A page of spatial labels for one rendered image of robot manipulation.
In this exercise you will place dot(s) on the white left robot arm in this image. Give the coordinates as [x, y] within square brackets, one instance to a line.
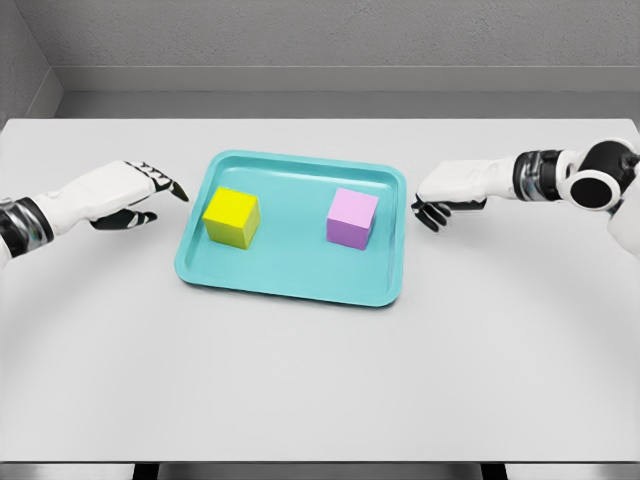
[32, 220]

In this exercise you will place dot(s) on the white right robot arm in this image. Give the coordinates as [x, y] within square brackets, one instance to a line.
[565, 180]

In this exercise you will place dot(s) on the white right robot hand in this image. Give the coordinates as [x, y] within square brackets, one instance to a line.
[457, 182]

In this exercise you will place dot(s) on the yellow cube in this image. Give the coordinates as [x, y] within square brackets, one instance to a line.
[231, 217]

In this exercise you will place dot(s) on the teal rectangular tray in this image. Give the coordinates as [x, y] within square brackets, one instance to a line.
[292, 227]

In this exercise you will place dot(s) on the pink cube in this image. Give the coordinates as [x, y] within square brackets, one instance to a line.
[351, 218]

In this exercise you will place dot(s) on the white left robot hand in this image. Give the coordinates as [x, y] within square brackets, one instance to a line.
[115, 187]

